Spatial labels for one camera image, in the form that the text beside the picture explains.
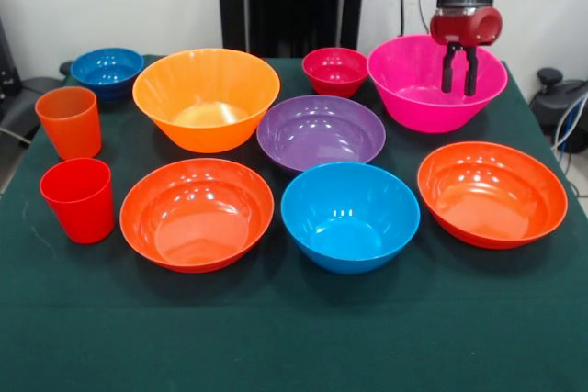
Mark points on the small crimson bowl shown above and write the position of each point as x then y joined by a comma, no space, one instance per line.
335,75

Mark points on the large orange bowl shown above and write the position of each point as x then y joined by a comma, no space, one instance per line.
206,130

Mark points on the red-orange bowl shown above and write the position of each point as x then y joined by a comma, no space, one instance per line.
491,199
197,222

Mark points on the light blue bowl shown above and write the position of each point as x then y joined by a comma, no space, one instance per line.
349,227

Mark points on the dark green tablecloth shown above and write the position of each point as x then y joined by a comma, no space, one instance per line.
294,328

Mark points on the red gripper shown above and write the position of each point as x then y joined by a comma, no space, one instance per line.
464,27

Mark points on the orange cup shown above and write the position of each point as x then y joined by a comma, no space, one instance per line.
71,130

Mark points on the purple bowl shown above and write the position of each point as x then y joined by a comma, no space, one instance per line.
321,135

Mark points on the red cup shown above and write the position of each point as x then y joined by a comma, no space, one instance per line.
80,213

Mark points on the large pink bowl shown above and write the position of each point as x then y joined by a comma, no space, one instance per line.
413,103

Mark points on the small dark blue bowl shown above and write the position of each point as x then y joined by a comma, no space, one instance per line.
108,73

